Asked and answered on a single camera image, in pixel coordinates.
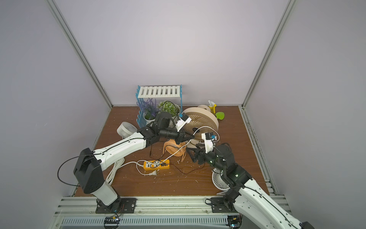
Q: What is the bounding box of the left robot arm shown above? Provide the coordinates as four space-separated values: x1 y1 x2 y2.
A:
73 112 194 208

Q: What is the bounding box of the small white fan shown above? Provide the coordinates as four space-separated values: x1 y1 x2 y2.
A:
117 122 137 139
212 169 230 191

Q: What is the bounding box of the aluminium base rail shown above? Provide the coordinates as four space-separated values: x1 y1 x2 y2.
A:
49 196 245 229

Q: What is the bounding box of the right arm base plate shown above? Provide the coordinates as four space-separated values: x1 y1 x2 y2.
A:
205 197 238 213

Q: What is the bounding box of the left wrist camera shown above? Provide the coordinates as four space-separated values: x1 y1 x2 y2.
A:
175 113 192 132

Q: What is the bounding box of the black usb cable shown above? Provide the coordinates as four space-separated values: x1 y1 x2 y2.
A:
144 140 206 176

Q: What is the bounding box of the small white fan left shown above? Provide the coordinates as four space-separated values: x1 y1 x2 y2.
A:
117 122 137 139

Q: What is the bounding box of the small white fan right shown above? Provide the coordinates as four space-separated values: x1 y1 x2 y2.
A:
212 169 230 191

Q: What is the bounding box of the green plant white pot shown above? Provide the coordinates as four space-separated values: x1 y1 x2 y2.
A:
158 101 181 127

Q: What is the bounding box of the large beige desk fan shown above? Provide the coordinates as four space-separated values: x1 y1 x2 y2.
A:
183 107 220 148

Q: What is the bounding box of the small orange fan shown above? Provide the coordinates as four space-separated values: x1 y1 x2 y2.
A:
163 139 188 162

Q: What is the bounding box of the yellow power strip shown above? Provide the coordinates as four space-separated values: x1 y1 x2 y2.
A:
143 159 170 171

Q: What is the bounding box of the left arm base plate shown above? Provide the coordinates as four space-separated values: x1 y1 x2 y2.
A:
95 198 137 214

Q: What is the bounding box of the green round object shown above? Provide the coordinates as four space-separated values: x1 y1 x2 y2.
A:
215 112 225 120

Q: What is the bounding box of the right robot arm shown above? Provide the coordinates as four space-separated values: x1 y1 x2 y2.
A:
187 144 313 229

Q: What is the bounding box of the blue white slatted shelf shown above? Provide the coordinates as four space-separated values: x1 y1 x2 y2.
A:
135 85 183 127

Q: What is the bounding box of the lavender plant white pot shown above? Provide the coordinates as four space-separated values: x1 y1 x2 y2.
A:
137 98 159 124

